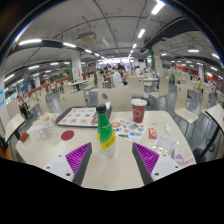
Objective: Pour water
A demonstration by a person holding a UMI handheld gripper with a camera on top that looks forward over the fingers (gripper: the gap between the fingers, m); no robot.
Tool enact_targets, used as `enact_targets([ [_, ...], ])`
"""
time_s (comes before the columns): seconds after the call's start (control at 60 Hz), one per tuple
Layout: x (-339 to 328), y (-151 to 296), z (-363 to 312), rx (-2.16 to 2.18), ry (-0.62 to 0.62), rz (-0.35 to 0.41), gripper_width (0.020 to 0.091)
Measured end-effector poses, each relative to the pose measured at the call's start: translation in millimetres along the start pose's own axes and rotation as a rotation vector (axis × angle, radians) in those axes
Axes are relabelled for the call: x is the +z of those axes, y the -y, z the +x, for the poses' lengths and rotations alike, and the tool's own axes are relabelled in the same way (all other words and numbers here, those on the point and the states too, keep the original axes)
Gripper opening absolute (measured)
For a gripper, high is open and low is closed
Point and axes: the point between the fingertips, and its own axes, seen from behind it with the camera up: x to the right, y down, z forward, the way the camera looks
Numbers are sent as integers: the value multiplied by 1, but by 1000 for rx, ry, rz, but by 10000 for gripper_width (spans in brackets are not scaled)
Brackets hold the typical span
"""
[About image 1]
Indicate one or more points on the beige wooden chair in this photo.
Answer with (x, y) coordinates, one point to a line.
(73, 100)
(116, 99)

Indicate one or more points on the colourful sticker flyer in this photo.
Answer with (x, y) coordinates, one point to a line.
(130, 130)

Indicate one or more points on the small white packet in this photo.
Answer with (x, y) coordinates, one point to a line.
(168, 128)

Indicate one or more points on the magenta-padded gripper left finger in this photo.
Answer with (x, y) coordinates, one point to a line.
(60, 166)

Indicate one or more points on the group of beige chairs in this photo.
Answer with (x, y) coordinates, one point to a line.
(182, 100)

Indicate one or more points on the printed paper tray liner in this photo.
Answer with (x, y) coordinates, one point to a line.
(78, 116)

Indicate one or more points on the red paper cup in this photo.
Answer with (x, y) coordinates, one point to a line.
(138, 113)

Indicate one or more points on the group of ceiling lights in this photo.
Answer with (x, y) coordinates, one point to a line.
(30, 42)

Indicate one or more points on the small red box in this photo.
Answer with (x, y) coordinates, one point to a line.
(24, 137)

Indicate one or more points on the paper food wrapper with fries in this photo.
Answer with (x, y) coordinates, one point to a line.
(45, 119)

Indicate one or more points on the beige table black pedestal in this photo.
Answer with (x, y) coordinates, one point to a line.
(216, 115)
(14, 126)

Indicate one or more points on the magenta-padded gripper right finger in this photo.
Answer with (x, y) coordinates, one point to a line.
(163, 166)

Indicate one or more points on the small red sauce packet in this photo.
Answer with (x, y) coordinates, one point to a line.
(152, 133)

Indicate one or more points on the clear plastic packet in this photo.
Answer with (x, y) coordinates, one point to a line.
(165, 145)

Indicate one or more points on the flat round red coaster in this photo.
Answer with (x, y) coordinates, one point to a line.
(67, 135)

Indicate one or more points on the crumpled white napkin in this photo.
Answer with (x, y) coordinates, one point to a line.
(108, 105)

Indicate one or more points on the ceiling air conditioner unit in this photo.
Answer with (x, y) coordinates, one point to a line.
(87, 36)

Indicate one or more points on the person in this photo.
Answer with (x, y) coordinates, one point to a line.
(117, 79)
(23, 106)

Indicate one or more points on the green drink bottle black cap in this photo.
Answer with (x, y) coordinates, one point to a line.
(106, 133)

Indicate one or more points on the pink printed packet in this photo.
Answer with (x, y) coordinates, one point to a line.
(185, 160)

